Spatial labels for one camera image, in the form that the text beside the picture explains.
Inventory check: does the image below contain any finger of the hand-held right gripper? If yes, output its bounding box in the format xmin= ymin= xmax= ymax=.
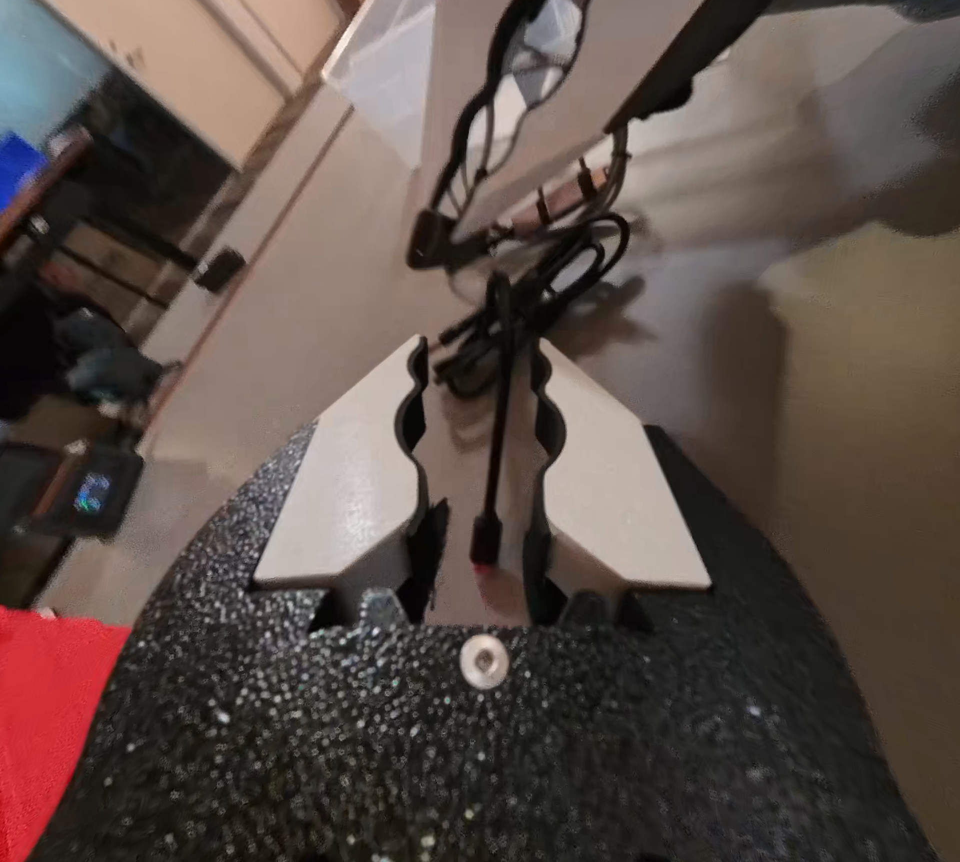
xmin=416 ymin=0 xmax=585 ymax=221
xmin=453 ymin=0 xmax=723 ymax=248

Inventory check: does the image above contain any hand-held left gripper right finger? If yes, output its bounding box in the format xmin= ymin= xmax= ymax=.
xmin=523 ymin=339 xmax=714 ymax=619

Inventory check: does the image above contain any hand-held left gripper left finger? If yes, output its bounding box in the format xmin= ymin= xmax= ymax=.
xmin=253 ymin=333 xmax=451 ymax=611

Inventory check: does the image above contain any black cable with red tips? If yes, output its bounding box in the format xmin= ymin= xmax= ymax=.
xmin=433 ymin=213 xmax=633 ymax=572

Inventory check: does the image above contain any grey braided usb-c cable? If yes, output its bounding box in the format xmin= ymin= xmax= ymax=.
xmin=448 ymin=98 xmax=635 ymax=255

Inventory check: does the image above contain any white plastic bin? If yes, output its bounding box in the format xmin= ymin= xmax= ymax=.
xmin=321 ymin=0 xmax=451 ymax=170

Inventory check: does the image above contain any black power station with display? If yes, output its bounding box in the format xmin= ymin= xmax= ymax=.
xmin=28 ymin=443 xmax=146 ymax=542

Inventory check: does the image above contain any small black box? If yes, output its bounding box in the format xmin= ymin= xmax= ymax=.
xmin=193 ymin=245 xmax=247 ymax=294

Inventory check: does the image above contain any black device with blue trim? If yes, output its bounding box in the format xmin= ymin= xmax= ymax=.
xmin=66 ymin=340 xmax=168 ymax=407

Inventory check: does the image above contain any large red bin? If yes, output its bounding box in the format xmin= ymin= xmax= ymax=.
xmin=0 ymin=605 xmax=135 ymax=862

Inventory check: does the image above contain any long wooden table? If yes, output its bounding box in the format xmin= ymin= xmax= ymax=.
xmin=0 ymin=127 xmax=196 ymax=323

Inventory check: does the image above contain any blue bin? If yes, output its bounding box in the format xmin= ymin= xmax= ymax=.
xmin=0 ymin=133 xmax=48 ymax=204

